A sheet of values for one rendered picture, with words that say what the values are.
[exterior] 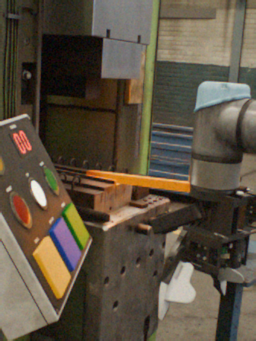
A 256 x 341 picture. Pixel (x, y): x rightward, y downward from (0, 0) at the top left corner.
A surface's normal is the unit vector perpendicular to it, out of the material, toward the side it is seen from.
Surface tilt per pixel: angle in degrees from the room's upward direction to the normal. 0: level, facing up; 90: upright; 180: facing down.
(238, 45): 90
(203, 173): 90
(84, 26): 90
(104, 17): 90
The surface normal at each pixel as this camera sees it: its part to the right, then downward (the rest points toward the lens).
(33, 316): -0.07, 0.21
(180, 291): -0.58, -0.46
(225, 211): -0.74, 0.09
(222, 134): -0.62, 0.50
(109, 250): 0.87, 0.16
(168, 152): -0.45, 0.14
